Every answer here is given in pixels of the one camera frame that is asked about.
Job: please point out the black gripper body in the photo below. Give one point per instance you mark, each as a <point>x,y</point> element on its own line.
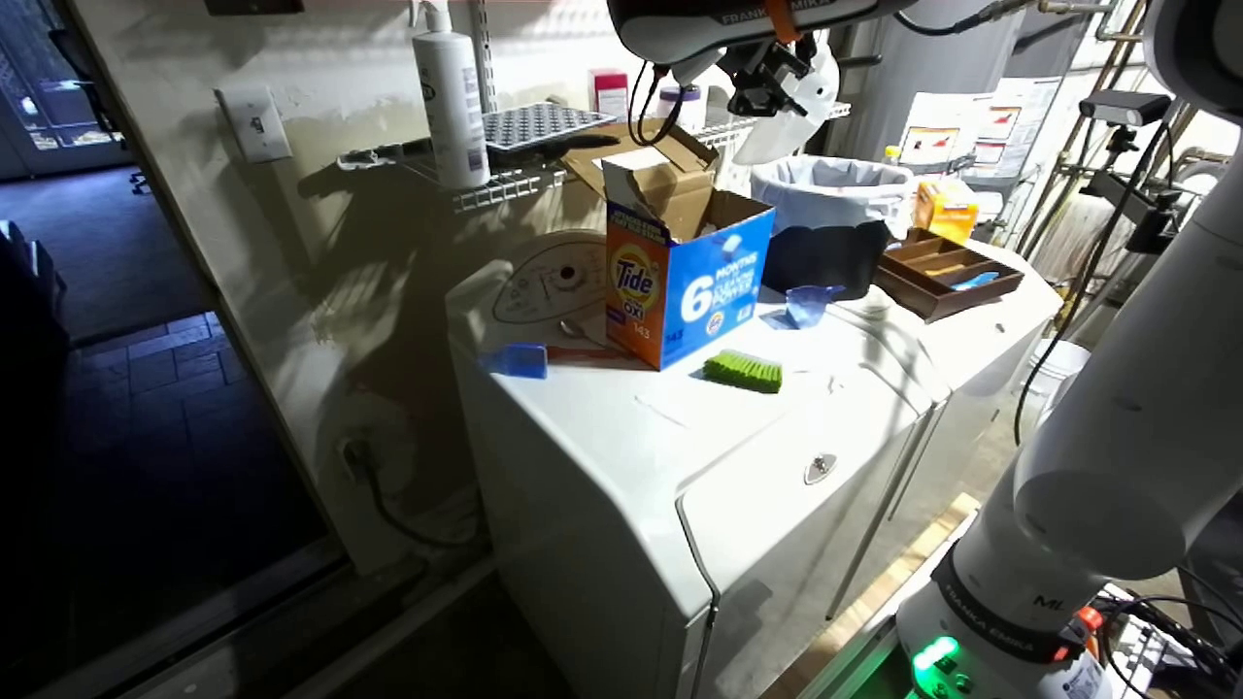
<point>764,81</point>

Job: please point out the pink box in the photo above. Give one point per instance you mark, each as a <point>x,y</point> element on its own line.
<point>612,100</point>

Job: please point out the yellow box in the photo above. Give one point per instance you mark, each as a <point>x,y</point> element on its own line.
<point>944,207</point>

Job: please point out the blue cardboard detergent box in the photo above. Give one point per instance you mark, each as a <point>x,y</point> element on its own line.
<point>711,298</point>

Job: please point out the white washing machine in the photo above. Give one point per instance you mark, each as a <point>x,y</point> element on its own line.
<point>726,519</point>

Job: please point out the white jar purple lid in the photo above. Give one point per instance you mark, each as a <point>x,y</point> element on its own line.
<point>680,110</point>

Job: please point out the white trash bag liner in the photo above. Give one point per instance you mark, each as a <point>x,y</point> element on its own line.
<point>831,196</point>

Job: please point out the black trash bin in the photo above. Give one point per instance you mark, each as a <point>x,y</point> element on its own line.
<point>831,258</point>

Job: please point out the grey dotted mat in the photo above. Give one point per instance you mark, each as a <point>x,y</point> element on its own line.
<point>544,125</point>

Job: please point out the white paper sign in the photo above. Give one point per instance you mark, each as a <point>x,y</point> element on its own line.
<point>991,130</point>

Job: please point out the dark wooden tray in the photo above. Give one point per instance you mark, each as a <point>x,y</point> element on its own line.
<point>944,277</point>

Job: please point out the tall white bottle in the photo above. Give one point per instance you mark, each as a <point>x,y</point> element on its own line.
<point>451,101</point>

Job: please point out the white dryer machine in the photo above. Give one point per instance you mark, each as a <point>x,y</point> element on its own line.
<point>998,352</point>

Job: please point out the blue cloth piece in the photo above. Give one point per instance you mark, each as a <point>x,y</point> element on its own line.
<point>518,360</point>

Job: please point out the light wooden board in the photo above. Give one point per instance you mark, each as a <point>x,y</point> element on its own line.
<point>881,587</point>

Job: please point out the green lit floor device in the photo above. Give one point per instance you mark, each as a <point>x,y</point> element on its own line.
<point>939,664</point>

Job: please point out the black stereo camera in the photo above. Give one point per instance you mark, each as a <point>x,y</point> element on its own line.
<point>1130,105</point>

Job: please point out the metal camera stand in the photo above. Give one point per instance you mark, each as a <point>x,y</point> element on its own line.
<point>1148,219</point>

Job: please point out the white wall outlet plate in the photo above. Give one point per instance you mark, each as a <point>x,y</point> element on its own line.
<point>254,123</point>

